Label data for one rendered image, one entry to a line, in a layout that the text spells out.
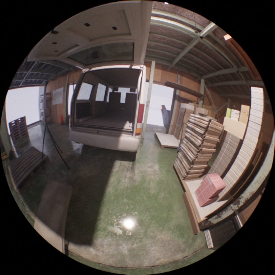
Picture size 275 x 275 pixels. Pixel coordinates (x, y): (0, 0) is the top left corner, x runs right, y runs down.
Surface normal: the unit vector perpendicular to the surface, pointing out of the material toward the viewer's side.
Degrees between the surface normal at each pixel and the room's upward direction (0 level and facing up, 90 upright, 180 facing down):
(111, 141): 86
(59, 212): 0
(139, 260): 0
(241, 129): 90
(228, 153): 90
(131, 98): 93
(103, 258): 0
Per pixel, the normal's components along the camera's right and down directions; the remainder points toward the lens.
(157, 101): -0.03, 0.38
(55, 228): 0.13, -0.92
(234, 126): -0.99, -0.11
